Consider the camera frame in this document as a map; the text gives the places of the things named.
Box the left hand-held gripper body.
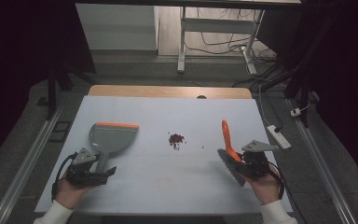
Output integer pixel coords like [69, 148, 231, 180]
[64, 147, 110, 189]

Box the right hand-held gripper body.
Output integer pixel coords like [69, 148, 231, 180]
[238, 139, 282, 180]

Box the grey brush with orange handle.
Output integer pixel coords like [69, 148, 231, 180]
[216, 119, 247, 188]

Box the grey dustpan with orange edge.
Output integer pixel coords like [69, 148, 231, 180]
[88, 121, 140, 174]

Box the pile of mixed beans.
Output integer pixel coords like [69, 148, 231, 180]
[168, 133, 186, 151]

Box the person's left hand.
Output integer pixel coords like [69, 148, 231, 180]
[54, 177, 91, 210]

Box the person's right hand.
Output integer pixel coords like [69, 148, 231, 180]
[243, 163, 282, 205]

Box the white power strip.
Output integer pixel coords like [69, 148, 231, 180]
[266, 124, 293, 150]

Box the wooden table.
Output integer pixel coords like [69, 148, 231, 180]
[87, 84, 254, 100]

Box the dark curtain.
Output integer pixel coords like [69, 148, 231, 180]
[255, 0, 358, 185]
[0, 0, 97, 174]

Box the white cabinet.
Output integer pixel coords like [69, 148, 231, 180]
[75, 3, 160, 51]

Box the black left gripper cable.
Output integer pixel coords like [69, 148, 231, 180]
[50, 151, 79, 203]

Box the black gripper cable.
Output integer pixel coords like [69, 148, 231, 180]
[50, 151, 79, 203]
[266, 161, 286, 201]

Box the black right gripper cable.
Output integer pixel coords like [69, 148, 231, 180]
[266, 161, 286, 201]

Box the black floor bracket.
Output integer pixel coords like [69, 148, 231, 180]
[48, 120, 73, 144]

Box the metal floor rail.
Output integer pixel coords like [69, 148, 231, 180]
[0, 104, 63, 224]
[286, 97, 357, 224]

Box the tangle of black floor cables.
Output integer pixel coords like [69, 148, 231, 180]
[185, 7, 288, 89]

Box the white metal desk frame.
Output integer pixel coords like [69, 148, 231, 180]
[176, 5, 266, 76]

